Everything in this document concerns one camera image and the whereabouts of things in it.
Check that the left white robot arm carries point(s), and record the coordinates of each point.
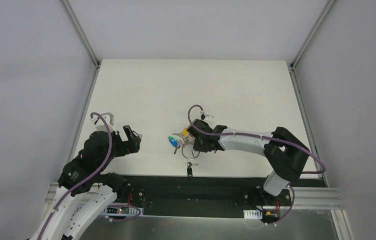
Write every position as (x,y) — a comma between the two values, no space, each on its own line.
(84,191)

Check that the yellow key tag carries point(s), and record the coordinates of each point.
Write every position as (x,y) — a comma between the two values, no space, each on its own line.
(184,132)

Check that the black tag key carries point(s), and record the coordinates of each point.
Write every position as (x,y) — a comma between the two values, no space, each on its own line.
(189,169)

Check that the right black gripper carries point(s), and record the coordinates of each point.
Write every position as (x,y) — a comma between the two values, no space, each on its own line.
(196,135)

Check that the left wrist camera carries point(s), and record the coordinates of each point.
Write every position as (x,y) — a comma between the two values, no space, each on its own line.
(100,125)

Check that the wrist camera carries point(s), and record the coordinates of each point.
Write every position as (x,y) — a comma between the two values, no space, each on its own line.
(205,116)
(100,125)

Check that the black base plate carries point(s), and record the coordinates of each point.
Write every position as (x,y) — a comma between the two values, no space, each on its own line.
(203,197)

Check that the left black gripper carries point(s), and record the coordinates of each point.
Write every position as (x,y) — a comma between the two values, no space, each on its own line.
(127,139)

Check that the aluminium frame rail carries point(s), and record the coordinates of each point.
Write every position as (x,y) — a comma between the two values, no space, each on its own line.
(317,198)

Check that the large silver keyring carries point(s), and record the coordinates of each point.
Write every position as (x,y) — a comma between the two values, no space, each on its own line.
(185,147)

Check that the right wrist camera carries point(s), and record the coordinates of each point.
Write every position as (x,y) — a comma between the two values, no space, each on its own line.
(205,116)

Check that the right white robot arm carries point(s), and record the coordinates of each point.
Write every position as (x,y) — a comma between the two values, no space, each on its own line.
(286,154)

